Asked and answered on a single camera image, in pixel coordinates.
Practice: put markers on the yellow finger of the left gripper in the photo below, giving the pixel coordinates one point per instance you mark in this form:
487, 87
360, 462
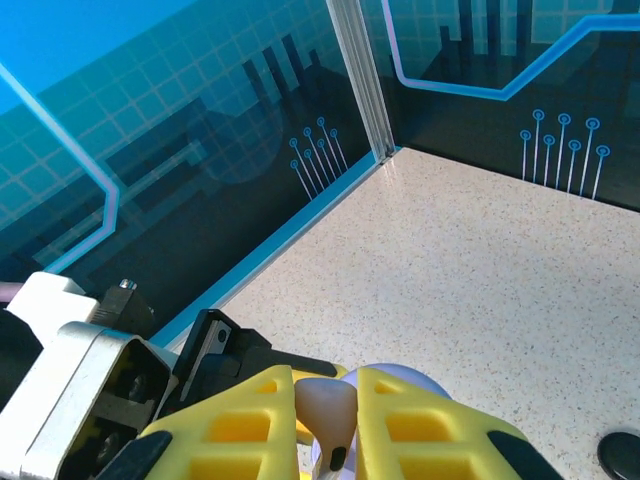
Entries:
320, 371

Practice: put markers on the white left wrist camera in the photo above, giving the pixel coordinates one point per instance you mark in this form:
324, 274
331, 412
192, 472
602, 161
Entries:
65, 360

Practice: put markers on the aluminium corner post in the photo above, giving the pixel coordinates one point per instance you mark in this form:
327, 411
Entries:
365, 75

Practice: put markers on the purple round charging case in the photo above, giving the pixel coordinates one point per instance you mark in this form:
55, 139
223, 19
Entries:
400, 374

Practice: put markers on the black round charging case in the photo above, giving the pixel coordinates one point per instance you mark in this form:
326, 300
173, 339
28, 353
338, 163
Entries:
622, 455

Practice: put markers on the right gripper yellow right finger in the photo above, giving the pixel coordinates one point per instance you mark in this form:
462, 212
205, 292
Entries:
425, 440

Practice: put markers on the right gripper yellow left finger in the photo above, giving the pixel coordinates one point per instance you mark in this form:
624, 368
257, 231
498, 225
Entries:
240, 440

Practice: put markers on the blue-edged aluminium side rail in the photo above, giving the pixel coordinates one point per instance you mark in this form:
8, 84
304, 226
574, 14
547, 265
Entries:
300, 220

